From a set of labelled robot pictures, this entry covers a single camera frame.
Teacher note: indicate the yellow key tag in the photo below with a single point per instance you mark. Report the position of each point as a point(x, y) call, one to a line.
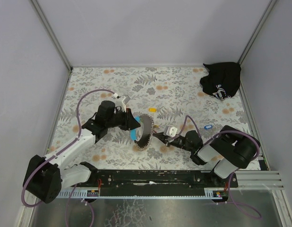
point(152, 110)

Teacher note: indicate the aluminium frame post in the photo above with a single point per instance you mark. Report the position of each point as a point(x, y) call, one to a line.
point(54, 40)
point(271, 5)

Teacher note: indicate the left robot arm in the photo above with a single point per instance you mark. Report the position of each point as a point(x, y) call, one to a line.
point(47, 176)

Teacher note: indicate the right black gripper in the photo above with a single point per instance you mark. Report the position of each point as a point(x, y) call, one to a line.
point(166, 138)

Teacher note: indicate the floral table mat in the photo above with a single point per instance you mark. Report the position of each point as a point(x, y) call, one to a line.
point(177, 95)

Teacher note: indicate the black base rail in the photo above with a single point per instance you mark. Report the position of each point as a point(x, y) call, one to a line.
point(154, 182)

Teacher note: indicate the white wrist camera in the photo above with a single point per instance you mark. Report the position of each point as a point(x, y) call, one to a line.
point(121, 101)
point(170, 131)

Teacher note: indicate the white cable duct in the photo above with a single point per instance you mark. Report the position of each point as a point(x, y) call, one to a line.
point(81, 193)

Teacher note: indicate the right aluminium frame post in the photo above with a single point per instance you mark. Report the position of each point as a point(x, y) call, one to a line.
point(271, 5)

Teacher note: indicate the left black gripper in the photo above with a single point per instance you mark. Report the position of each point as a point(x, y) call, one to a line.
point(128, 118)

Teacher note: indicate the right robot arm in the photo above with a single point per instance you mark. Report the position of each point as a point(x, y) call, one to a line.
point(237, 148)

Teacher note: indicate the blue keyring handle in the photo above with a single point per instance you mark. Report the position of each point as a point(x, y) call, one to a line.
point(135, 134)

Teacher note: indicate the black cloth bag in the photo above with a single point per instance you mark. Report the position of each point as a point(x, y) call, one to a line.
point(222, 81)

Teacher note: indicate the left aluminium frame post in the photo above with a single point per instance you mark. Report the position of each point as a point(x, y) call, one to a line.
point(54, 40)

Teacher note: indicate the blue key tag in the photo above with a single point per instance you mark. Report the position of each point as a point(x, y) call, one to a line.
point(208, 127)

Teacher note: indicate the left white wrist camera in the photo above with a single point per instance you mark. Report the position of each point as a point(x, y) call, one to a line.
point(121, 101)

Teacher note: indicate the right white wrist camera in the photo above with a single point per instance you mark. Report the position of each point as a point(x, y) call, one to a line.
point(170, 131)

